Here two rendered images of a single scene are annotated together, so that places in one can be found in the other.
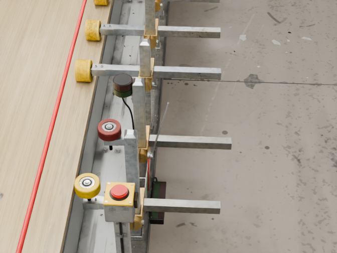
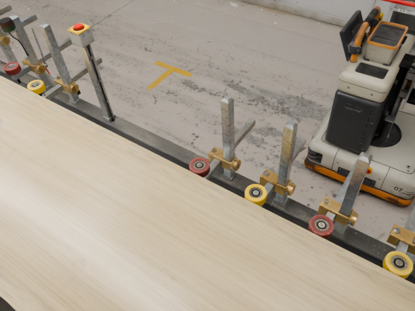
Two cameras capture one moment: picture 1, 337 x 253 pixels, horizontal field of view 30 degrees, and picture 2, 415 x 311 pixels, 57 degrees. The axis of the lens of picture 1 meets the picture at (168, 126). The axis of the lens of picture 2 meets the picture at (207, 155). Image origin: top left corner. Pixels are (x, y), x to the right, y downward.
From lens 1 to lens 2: 1.16 m
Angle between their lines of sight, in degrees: 37
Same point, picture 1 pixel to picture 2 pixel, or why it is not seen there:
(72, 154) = (10, 84)
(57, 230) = (49, 104)
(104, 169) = not seen: hidden behind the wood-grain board
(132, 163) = (55, 45)
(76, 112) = not seen: outside the picture
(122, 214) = (88, 36)
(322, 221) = (121, 87)
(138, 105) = (22, 33)
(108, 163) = not seen: hidden behind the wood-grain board
